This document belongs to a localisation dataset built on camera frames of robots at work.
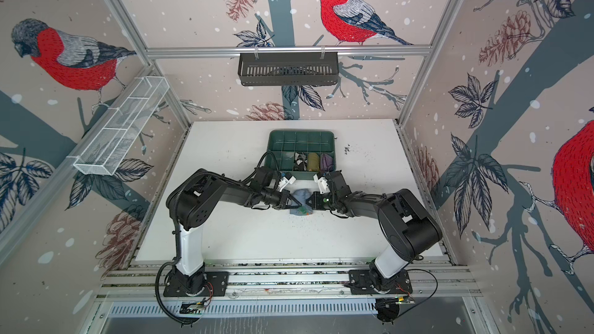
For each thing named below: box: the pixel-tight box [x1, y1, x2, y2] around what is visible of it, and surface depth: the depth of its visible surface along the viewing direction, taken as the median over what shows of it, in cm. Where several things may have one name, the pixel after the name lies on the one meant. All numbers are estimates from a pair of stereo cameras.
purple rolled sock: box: [320, 153, 335, 172], surface depth 99 cm
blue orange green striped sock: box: [290, 188, 315, 216], surface depth 91 cm
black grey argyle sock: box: [293, 151, 308, 172], surface depth 99 cm
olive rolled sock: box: [307, 152, 320, 172], surface depth 100 cm
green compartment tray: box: [266, 129, 337, 181], surface depth 102 cm
